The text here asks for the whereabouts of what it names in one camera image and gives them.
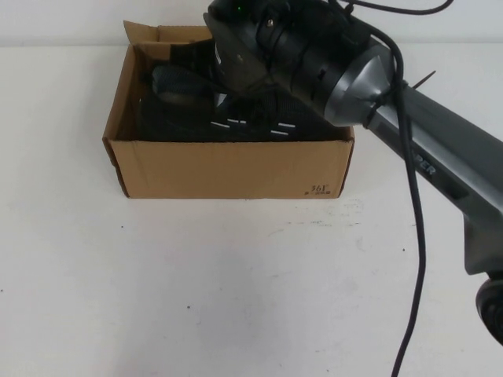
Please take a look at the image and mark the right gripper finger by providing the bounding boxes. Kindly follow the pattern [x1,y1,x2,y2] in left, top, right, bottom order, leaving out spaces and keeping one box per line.
[167,38,216,79]

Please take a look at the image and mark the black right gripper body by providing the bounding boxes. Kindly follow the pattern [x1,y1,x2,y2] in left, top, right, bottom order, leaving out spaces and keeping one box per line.
[204,0,276,96]

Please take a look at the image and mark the black mesh sneaker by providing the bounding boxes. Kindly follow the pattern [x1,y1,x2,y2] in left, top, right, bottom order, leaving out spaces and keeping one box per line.
[137,64,328,143]

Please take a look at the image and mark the brown cardboard shoe box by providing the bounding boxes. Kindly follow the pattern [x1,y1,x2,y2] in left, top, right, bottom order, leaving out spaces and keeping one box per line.
[101,20,355,199]

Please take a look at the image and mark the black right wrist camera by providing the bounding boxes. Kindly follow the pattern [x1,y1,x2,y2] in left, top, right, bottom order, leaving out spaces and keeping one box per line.
[207,0,259,23]

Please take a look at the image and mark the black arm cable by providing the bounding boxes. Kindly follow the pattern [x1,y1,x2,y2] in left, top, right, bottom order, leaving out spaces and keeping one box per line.
[337,0,453,377]

